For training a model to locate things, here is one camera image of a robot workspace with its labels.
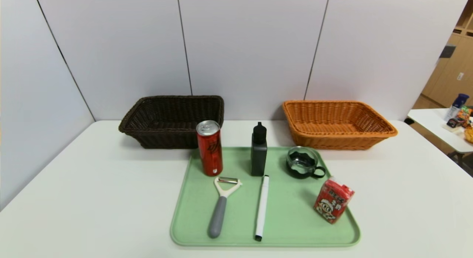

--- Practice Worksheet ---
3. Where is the orange wicker basket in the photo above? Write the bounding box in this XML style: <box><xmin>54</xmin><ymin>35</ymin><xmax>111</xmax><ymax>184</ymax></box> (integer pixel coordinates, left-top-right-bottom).
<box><xmin>283</xmin><ymin>100</ymin><xmax>398</xmax><ymax>150</ymax></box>

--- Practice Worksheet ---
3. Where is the light green plastic tray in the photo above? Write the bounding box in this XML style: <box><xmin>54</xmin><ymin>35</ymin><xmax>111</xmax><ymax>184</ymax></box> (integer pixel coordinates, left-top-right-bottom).
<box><xmin>170</xmin><ymin>146</ymin><xmax>361</xmax><ymax>247</ymax></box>

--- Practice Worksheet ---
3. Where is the white peeler grey handle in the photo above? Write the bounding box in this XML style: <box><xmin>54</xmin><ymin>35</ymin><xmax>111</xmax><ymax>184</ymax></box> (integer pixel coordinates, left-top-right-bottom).
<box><xmin>208</xmin><ymin>177</ymin><xmax>243</xmax><ymax>239</ymax></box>

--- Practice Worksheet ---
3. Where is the colourful snack packet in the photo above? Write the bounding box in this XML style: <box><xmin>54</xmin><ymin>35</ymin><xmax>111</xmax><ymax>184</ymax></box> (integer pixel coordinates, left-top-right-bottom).
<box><xmin>456</xmin><ymin>106</ymin><xmax>473</xmax><ymax>122</ymax></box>

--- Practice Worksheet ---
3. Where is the red cartoon milk carton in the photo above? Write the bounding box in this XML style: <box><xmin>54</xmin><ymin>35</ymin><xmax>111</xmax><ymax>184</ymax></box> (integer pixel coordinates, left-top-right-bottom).
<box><xmin>313</xmin><ymin>177</ymin><xmax>355</xmax><ymax>224</ymax></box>

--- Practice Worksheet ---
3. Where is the dark brown wicker basket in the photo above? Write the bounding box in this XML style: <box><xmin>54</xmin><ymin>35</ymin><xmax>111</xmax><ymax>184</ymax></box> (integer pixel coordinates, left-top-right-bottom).
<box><xmin>118</xmin><ymin>95</ymin><xmax>225</xmax><ymax>149</ymax></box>

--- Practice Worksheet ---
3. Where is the glass cup black holder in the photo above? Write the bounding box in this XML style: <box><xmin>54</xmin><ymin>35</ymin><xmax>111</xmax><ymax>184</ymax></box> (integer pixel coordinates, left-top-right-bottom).
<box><xmin>286</xmin><ymin>146</ymin><xmax>326</xmax><ymax>179</ymax></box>

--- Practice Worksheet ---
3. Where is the clear bottle blue cap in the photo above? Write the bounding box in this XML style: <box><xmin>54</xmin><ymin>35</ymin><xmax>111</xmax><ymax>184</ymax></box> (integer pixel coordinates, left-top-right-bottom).
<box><xmin>445</xmin><ymin>94</ymin><xmax>470</xmax><ymax>122</ymax></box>

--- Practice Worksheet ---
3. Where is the red soda can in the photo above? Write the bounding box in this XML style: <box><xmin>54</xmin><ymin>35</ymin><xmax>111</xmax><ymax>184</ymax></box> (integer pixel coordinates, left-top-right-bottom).
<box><xmin>196</xmin><ymin>120</ymin><xmax>223</xmax><ymax>177</ymax></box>

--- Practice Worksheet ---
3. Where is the white marker black cap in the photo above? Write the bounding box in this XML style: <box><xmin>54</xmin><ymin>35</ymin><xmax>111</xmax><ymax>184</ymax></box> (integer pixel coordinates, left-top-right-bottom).
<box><xmin>255</xmin><ymin>175</ymin><xmax>270</xmax><ymax>242</ymax></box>

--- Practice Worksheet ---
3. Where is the black squeeze bottle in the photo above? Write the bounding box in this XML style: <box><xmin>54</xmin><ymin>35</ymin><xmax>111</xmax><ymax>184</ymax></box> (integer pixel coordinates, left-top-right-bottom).
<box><xmin>251</xmin><ymin>122</ymin><xmax>268</xmax><ymax>177</ymax></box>

